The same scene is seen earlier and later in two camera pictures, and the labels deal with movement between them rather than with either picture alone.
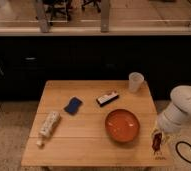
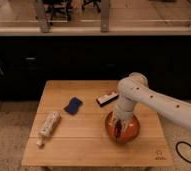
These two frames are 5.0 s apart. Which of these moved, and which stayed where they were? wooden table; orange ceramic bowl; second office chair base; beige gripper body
Moved: beige gripper body
Stayed: second office chair base; wooden table; orange ceramic bowl
